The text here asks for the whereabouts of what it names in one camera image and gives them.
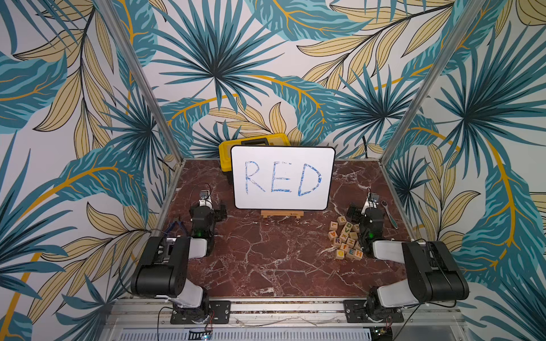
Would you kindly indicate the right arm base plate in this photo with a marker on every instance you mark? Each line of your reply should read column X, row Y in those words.
column 363, row 311

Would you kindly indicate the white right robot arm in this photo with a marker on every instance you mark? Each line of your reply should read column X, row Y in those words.
column 432, row 275

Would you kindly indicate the wooden block letter A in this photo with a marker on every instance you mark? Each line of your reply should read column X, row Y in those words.
column 341, row 220

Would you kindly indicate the wooden block letter H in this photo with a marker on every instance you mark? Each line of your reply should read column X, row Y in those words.
column 356, row 254

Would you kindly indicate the aluminium front rail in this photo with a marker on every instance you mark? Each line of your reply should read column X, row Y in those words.
column 315, row 318

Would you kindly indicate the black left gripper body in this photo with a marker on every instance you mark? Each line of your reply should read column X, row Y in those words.
column 217, row 217

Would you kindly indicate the teal handled ratchet wrench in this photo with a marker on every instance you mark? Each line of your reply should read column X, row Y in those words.
column 392, row 220

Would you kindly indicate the wooden block green V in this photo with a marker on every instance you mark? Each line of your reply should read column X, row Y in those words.
column 349, row 227

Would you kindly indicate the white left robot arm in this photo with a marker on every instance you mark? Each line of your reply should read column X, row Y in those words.
column 162, row 270

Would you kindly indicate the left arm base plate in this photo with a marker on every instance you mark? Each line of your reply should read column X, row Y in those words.
column 215, row 312

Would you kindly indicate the wooden whiteboard stand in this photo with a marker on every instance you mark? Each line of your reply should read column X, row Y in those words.
column 282, row 213

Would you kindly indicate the whiteboard with RED text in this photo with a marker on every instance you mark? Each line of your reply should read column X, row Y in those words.
column 282, row 177

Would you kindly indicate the blue handled pliers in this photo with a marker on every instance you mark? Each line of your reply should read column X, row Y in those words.
column 177, row 228

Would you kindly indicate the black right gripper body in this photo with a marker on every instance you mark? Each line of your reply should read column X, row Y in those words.
column 358, row 214

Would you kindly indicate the wooden block yellow O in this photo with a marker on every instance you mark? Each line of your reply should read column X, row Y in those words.
column 340, row 254

